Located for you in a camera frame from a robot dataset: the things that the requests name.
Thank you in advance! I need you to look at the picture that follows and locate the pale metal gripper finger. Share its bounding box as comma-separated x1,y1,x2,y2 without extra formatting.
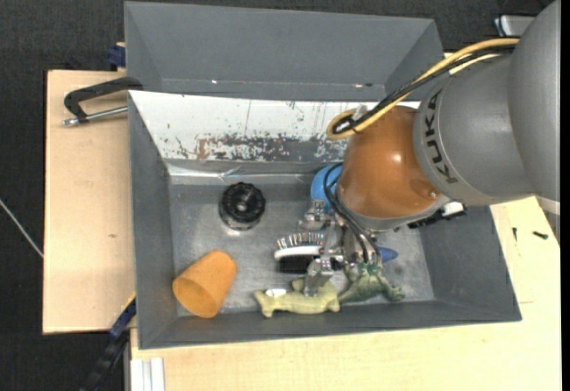
297,199,330,231
304,258,337,297

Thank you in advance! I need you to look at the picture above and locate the blue round object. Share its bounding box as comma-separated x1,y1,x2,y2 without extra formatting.
310,163,344,208

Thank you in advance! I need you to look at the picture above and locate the white and black brush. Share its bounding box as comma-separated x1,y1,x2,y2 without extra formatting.
272,232,327,275

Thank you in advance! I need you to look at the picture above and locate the pale green toy lizard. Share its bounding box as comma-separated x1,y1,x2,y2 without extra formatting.
253,279,342,319

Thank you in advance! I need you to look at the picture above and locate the dark green toy dinosaur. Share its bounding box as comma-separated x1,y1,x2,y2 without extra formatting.
337,263,406,304

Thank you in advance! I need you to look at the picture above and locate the black ribbed round knob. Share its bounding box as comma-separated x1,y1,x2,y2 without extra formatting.
218,182,267,231

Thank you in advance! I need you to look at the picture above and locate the orange plastic cup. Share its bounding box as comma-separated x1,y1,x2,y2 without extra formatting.
172,249,239,319

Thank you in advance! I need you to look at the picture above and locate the grey metal bin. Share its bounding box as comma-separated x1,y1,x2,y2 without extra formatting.
123,0,523,350

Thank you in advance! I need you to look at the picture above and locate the pale wood board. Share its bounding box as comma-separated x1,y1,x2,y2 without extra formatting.
42,69,137,334

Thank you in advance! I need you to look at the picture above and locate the black cylinder on white bracket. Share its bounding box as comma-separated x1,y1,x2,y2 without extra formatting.
407,200,468,230

